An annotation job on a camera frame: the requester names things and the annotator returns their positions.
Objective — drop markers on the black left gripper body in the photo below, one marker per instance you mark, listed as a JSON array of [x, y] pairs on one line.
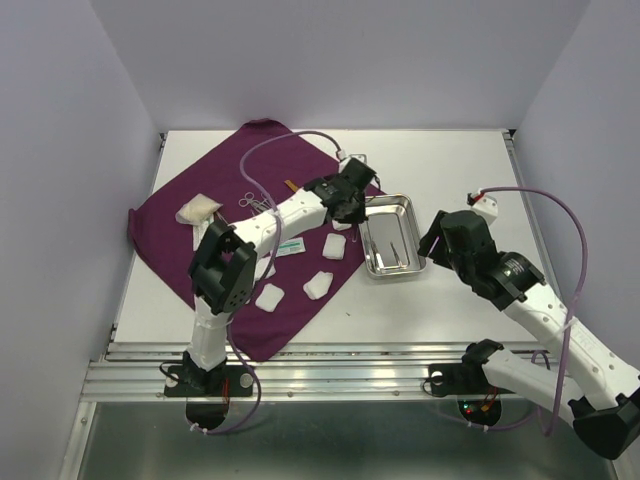
[[355, 213]]

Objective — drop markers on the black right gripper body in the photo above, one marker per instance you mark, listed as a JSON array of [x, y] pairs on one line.
[[446, 257]]

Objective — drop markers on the curved tip tweezers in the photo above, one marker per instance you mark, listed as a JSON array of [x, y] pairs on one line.
[[399, 263]]

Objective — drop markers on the scalpel with orange cover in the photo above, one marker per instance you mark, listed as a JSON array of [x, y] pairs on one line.
[[291, 185]]

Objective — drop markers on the curved white handle tweezers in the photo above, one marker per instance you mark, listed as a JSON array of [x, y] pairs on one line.
[[376, 257]]

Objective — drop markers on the suture packet white green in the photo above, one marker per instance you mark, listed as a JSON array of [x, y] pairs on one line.
[[291, 247]]

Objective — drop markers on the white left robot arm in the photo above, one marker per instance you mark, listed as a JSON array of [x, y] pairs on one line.
[[223, 267]]

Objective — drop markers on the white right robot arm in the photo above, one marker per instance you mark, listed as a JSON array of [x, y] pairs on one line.
[[599, 396]]

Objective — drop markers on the surgical scissors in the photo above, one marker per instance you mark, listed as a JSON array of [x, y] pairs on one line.
[[249, 200]]

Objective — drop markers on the gauze pad top right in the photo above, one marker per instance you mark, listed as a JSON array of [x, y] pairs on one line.
[[337, 226]]

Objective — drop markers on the steel tray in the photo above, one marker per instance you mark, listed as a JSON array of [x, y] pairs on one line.
[[391, 218]]

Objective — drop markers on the gauze pad middle right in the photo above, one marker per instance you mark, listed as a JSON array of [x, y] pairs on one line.
[[334, 247]]

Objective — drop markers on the purple cloth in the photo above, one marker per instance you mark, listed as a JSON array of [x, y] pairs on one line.
[[268, 153]]

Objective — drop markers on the gauze pad bottom right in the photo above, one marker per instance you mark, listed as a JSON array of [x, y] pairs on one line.
[[319, 285]]

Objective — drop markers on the gauze pad centre large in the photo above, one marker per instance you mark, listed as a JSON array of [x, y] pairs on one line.
[[264, 268]]

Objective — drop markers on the gauze pad bottom centre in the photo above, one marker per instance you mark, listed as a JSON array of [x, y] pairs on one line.
[[269, 298]]

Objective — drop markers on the hemostat forceps far left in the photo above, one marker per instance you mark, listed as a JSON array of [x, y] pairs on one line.
[[221, 219]]

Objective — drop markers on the bag of cotton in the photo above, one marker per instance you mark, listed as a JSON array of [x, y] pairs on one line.
[[197, 210]]

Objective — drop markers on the suture packet under bag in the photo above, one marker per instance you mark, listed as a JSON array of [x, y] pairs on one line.
[[198, 233]]

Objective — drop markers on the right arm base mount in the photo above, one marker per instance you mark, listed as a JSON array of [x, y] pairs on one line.
[[478, 401]]

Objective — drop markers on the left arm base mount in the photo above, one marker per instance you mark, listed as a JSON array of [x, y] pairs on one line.
[[208, 394]]

